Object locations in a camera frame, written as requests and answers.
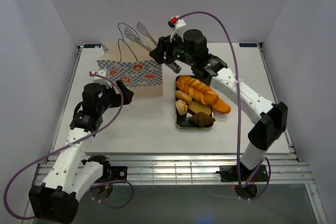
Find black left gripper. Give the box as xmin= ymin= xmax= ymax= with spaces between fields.
xmin=98 ymin=80 xmax=134 ymax=113

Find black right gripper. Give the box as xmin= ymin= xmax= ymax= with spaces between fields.
xmin=149 ymin=31 xmax=195 ymax=67

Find metal serving tongs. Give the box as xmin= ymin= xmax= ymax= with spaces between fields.
xmin=124 ymin=22 xmax=182 ymax=74

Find long twisted pastry bread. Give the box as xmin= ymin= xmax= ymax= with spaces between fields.
xmin=176 ymin=76 xmax=219 ymax=105

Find small pale round bun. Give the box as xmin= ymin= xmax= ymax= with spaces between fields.
xmin=175 ymin=100 xmax=188 ymax=116

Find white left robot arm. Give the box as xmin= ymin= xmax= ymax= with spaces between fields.
xmin=28 ymin=80 xmax=134 ymax=223

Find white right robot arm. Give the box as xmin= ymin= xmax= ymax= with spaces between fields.
xmin=149 ymin=29 xmax=288 ymax=180

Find blue checkered paper bag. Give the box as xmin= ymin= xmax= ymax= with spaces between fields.
xmin=97 ymin=22 xmax=163 ymax=97

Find toast bread slice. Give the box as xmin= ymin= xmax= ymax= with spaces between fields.
xmin=188 ymin=100 xmax=212 ymax=115

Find dark green metal tray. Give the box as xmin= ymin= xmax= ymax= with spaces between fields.
xmin=175 ymin=97 xmax=214 ymax=130

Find brown chocolate croissant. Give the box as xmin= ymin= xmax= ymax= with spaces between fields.
xmin=188 ymin=112 xmax=215 ymax=127

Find long orange baguette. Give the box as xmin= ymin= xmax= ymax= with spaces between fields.
xmin=210 ymin=98 xmax=231 ymax=114

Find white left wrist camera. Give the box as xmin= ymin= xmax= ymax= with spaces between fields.
xmin=89 ymin=68 xmax=112 ymax=88

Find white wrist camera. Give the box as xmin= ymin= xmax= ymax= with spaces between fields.
xmin=167 ymin=15 xmax=186 ymax=42
xmin=89 ymin=68 xmax=112 ymax=88

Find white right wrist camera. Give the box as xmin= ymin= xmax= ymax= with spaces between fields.
xmin=167 ymin=15 xmax=186 ymax=42

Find aluminium table frame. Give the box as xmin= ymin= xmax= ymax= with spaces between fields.
xmin=22 ymin=42 xmax=329 ymax=224

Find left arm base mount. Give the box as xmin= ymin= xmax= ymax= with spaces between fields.
xmin=81 ymin=155 xmax=128 ymax=183

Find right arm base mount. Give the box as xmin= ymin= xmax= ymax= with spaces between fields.
xmin=215 ymin=164 xmax=268 ymax=182

